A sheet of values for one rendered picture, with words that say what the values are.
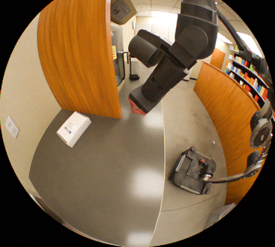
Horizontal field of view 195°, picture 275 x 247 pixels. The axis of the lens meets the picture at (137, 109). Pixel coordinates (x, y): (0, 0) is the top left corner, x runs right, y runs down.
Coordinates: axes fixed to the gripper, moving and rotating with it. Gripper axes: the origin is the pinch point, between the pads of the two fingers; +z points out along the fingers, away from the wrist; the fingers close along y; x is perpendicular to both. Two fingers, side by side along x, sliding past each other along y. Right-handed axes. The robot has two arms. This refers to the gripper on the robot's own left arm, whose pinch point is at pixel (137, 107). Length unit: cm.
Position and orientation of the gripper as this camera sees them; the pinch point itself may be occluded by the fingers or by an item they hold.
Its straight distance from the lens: 28.4
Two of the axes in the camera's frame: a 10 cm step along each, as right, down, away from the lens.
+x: 6.7, 7.4, -0.6
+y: -6.3, 5.4, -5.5
